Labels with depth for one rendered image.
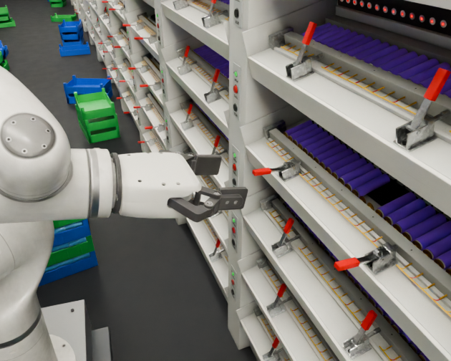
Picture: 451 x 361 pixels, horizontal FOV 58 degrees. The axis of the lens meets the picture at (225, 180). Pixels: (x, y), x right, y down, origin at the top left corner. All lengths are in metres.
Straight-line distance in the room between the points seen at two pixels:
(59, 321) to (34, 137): 0.74
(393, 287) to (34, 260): 0.57
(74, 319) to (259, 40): 0.77
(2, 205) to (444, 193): 0.46
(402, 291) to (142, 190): 0.37
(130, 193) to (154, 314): 1.09
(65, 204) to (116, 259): 1.31
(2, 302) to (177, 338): 0.78
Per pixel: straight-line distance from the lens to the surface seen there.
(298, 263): 0.90
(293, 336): 1.04
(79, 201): 0.48
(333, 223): 0.70
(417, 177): 0.52
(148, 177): 0.49
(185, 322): 1.51
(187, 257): 1.73
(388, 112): 0.60
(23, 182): 0.42
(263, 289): 1.12
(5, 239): 0.72
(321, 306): 0.84
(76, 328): 1.07
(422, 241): 0.65
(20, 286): 0.81
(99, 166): 0.48
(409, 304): 0.61
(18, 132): 0.41
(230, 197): 0.51
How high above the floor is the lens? 1.18
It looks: 33 degrees down
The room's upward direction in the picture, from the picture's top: straight up
